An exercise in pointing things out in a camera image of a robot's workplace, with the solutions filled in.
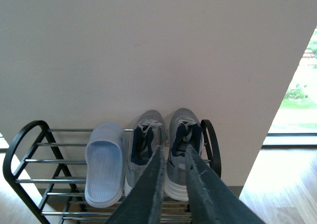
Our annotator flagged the light blue slide sandal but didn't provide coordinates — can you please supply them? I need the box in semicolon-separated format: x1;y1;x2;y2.
85;123;126;208

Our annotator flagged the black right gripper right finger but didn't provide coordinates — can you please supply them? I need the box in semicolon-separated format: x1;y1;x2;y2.
185;146;264;224

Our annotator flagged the black metal shoe rack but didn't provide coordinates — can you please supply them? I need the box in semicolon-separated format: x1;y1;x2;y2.
3;120;221;224

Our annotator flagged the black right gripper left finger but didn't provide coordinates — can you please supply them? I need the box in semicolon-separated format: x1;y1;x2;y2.
107;146;164;224

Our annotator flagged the grey sneaker with navy lining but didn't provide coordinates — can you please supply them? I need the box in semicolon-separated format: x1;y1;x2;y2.
124;110;166;195

